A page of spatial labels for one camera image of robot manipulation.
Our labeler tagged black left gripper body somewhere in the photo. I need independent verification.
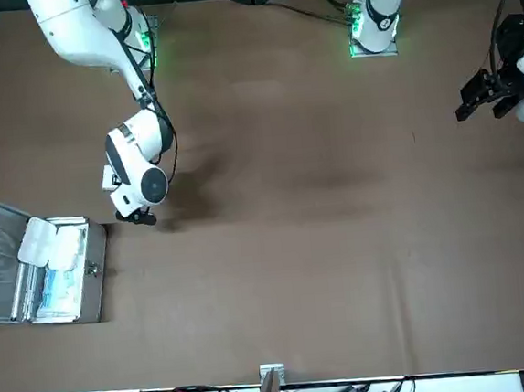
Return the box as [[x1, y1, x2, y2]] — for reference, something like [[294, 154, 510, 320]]
[[487, 12, 524, 100]]

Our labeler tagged white triangular bandage pack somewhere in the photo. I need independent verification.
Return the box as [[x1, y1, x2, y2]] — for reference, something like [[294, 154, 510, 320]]
[[100, 164, 123, 193]]

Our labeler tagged white clamshell medicine box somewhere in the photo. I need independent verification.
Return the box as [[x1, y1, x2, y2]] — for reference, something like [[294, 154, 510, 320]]
[[15, 212, 91, 276]]

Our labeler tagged blue white sealed packet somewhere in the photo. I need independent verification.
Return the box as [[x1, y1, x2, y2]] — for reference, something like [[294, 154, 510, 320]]
[[29, 260, 94, 325]]

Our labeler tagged black floor cable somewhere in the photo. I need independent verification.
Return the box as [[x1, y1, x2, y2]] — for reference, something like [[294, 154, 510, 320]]
[[267, 0, 355, 34]]

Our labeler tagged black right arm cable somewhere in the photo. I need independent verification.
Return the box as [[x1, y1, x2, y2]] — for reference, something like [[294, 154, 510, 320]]
[[111, 11, 182, 190]]

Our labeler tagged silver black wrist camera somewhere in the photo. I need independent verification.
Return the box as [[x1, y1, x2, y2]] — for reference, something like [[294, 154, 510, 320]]
[[114, 205, 158, 230]]

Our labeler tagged silver camera post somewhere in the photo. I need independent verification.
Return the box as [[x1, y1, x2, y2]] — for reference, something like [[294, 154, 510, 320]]
[[251, 362, 288, 392]]

